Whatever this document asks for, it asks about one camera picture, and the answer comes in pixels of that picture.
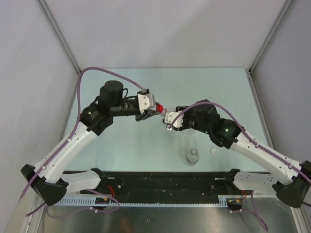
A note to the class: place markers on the short clear bottle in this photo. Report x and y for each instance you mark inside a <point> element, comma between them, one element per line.
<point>192,156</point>

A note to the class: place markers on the white bottle cap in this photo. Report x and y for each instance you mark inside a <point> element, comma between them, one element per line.
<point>213,151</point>

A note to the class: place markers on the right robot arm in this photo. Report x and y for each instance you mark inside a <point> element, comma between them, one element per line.
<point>286,178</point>

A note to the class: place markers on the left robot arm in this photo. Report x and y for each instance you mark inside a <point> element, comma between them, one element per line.
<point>47,177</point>

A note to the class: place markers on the red bottle cap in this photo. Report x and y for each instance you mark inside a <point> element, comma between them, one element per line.
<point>159,108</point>

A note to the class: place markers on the clear bottle red label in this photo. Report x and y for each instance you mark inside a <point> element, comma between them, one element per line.
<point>167,110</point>

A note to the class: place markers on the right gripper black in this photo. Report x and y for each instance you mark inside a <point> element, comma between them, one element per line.
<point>183,127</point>

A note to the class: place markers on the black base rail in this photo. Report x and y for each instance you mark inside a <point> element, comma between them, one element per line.
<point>170,185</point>

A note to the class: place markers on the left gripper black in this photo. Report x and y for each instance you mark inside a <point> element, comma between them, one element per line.
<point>146,114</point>

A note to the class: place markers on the aluminium corner post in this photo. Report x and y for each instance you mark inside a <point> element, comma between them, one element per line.
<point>47,13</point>
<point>278,22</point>

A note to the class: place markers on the left aluminium corner post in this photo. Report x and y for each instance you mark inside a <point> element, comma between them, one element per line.
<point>47,13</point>

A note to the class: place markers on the slotted cable duct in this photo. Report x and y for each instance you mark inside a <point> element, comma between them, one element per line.
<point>97,201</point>

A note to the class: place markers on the right aluminium corner post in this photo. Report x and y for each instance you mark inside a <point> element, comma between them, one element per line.
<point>278,22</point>

